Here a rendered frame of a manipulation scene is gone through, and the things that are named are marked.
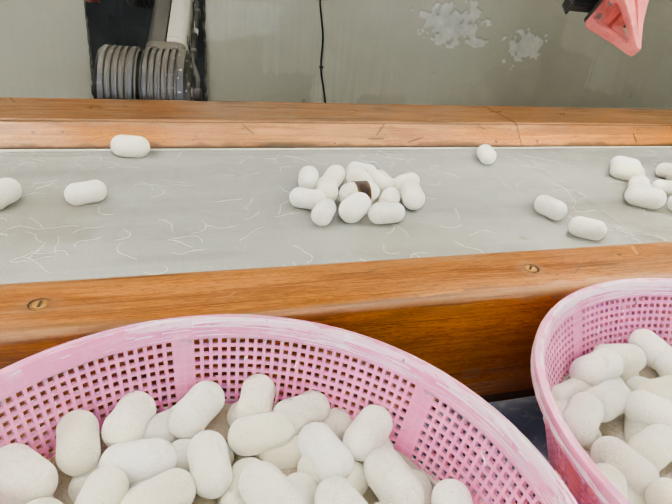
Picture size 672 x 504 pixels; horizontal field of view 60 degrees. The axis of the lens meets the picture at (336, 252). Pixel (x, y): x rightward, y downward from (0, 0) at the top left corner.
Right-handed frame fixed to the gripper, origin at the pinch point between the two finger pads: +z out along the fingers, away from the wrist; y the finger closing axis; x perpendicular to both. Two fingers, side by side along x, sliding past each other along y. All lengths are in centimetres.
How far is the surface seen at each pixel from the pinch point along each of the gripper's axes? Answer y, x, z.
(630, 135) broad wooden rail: 6.6, 10.7, 5.2
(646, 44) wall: 128, 97, -99
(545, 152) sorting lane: -8.7, 9.7, 8.8
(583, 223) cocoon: -20.3, -5.7, 26.0
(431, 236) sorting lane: -33.5, -3.4, 25.8
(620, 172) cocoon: -5.7, 2.7, 15.9
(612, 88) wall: 128, 119, -95
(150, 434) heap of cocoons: -56, -14, 40
